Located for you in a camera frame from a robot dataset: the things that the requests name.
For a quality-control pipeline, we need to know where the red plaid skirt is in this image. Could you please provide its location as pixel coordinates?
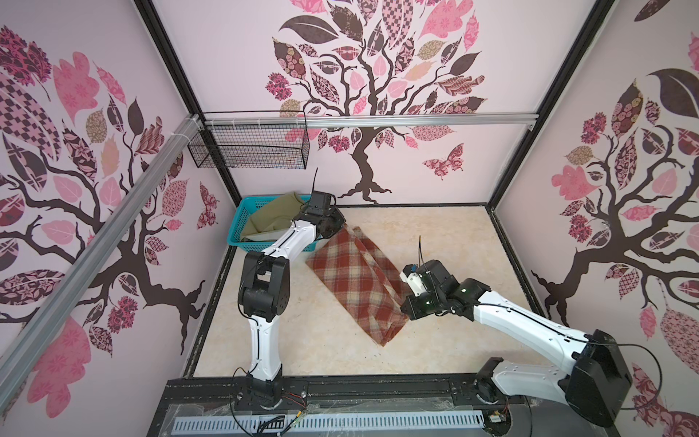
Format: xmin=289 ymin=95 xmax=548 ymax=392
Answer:
xmin=306 ymin=226 xmax=412 ymax=346

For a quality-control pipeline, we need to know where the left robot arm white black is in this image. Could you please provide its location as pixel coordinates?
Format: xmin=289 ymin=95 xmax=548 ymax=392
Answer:
xmin=238 ymin=190 xmax=345 ymax=382

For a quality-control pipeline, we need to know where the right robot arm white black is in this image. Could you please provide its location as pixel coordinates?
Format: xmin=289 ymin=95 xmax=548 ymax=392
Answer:
xmin=400 ymin=260 xmax=633 ymax=428

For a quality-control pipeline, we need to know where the olive green skirt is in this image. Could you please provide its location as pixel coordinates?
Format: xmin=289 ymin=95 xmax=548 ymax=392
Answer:
xmin=240 ymin=192 xmax=306 ymax=237

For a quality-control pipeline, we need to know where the white folded garment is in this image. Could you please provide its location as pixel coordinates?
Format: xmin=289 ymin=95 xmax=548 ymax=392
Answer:
xmin=240 ymin=229 xmax=286 ymax=242

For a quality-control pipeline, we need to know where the teal plastic basket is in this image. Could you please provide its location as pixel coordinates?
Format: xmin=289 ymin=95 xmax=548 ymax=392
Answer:
xmin=228 ymin=192 xmax=311 ymax=251

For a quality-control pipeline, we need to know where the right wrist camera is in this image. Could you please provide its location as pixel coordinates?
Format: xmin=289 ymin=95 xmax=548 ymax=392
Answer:
xmin=400 ymin=264 xmax=428 ymax=297

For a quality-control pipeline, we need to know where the black wire basket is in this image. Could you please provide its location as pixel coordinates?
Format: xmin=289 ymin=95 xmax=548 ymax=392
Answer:
xmin=189 ymin=109 xmax=311 ymax=169

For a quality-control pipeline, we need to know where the aluminium rail back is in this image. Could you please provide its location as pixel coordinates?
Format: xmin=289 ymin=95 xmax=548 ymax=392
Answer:
xmin=206 ymin=112 xmax=539 ymax=129

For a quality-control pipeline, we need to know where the aluminium rail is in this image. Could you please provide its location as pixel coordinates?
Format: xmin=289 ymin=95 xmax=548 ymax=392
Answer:
xmin=1 ymin=114 xmax=201 ymax=408
xmin=206 ymin=112 xmax=539 ymax=129

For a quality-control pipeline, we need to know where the white slotted cable duct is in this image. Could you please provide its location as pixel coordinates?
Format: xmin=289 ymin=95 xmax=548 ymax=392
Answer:
xmin=169 ymin=411 xmax=484 ymax=436

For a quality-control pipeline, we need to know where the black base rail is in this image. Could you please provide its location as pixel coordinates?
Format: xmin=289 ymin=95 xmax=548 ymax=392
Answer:
xmin=146 ymin=370 xmax=621 ymax=437

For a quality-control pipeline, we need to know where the aluminium rail left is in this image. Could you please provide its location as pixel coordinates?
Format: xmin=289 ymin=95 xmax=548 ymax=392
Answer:
xmin=1 ymin=114 xmax=201 ymax=408

